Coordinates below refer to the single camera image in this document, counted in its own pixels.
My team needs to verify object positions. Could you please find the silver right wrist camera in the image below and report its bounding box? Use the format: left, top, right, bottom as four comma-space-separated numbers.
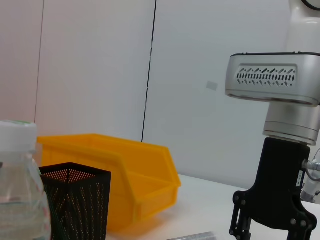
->
224, 51, 320, 108

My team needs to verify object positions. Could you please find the silver marker pen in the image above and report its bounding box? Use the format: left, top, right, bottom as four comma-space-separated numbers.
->
172, 231, 216, 240

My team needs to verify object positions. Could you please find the black mesh pen holder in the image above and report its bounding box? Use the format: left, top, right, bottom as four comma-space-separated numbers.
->
39, 161, 112, 240

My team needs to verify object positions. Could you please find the clear bottle green label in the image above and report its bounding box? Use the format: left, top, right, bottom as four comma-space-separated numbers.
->
0, 119, 52, 240

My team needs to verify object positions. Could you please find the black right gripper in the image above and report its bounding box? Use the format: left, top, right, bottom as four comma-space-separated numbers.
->
229, 137, 316, 240

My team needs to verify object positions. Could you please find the yellow plastic bin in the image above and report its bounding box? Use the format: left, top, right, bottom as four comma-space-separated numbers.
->
36, 133, 182, 232

